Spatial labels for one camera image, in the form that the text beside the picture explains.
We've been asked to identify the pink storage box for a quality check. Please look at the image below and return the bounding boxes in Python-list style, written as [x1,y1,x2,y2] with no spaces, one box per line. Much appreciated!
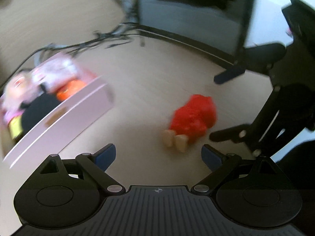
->
[1,53,113,168]

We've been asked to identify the red dress doll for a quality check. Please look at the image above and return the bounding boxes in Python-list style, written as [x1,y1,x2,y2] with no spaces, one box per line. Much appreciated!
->
[162,94,217,152]

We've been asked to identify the black cables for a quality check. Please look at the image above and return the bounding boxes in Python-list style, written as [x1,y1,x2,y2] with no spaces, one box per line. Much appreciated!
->
[14,22,146,62]

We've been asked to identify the red round toy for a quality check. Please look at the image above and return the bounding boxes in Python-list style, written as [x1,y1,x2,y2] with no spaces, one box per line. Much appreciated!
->
[56,79,86,101]

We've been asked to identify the computer case with glass panel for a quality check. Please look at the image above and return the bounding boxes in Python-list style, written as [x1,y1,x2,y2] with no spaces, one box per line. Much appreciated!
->
[137,0,254,68]

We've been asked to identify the black plush toy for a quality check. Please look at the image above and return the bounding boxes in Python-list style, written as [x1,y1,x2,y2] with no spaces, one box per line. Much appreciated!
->
[20,84,61,134]

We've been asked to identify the pink pajama baby doll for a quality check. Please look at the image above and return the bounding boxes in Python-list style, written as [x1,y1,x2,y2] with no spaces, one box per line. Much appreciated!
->
[1,54,80,118]

